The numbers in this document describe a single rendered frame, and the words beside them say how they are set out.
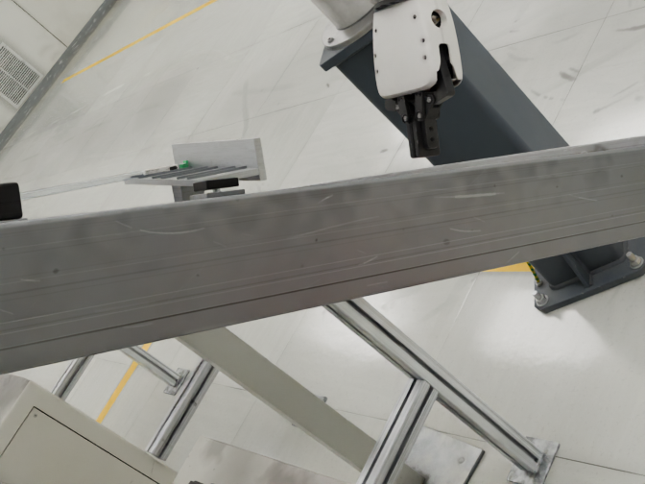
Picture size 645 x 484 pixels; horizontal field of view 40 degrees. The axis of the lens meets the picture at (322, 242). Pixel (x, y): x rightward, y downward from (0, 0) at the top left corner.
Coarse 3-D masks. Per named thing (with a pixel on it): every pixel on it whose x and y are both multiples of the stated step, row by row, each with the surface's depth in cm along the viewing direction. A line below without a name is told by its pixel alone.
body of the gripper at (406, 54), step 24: (384, 0) 97; (408, 0) 96; (432, 0) 96; (384, 24) 100; (408, 24) 97; (432, 24) 95; (384, 48) 100; (408, 48) 97; (432, 48) 95; (456, 48) 97; (384, 72) 101; (408, 72) 98; (432, 72) 95; (456, 72) 97; (384, 96) 102
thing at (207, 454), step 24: (192, 456) 117; (216, 456) 112; (240, 456) 109; (264, 456) 105; (192, 480) 113; (216, 480) 109; (240, 480) 105; (264, 480) 102; (288, 480) 99; (312, 480) 96; (336, 480) 93
